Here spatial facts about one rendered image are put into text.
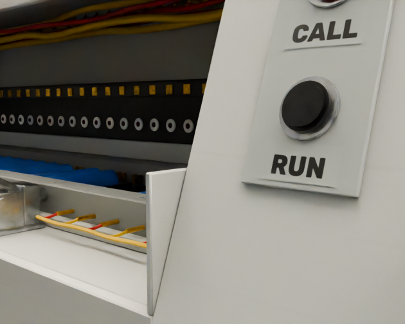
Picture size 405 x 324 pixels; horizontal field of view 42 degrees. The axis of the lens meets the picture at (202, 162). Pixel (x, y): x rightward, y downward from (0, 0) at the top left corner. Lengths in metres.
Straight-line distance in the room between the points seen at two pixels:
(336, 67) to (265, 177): 0.04
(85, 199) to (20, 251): 0.05
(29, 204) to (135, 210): 0.08
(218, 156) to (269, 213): 0.03
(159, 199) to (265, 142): 0.04
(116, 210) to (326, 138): 0.16
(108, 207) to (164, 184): 0.11
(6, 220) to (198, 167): 0.16
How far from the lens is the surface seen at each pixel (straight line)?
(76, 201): 0.32
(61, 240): 0.30
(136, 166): 0.45
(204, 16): 0.42
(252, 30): 0.19
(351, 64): 0.16
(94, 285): 0.23
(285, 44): 0.18
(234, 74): 0.19
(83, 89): 0.54
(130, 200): 0.28
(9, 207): 0.32
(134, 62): 0.57
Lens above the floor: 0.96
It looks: 8 degrees up
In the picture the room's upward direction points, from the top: 13 degrees clockwise
